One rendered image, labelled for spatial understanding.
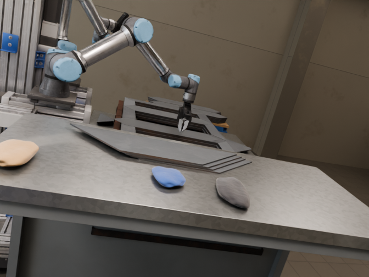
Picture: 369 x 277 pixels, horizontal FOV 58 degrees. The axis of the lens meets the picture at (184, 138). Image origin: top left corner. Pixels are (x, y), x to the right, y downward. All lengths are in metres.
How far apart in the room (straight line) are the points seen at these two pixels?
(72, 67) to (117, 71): 3.16
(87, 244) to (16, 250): 0.30
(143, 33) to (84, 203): 1.09
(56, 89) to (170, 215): 1.11
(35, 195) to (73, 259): 0.88
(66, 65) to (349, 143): 5.72
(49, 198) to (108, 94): 4.04
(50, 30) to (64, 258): 1.20
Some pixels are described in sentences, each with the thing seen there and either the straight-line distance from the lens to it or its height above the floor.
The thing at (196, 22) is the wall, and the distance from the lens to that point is 4.94.
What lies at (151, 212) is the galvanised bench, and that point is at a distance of 0.88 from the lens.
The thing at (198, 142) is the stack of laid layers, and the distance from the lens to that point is 2.23.
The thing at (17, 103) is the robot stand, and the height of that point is 0.97.
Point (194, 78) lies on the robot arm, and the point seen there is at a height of 1.26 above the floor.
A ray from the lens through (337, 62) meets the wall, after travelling 6.08.
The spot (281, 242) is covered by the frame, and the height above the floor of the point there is 0.99.
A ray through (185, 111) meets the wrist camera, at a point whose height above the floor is 1.07.
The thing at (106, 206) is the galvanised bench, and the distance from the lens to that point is 0.87.
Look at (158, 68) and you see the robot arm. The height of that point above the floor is 1.27.
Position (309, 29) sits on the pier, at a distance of 5.37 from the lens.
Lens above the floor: 1.47
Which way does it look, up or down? 16 degrees down
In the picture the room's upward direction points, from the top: 14 degrees clockwise
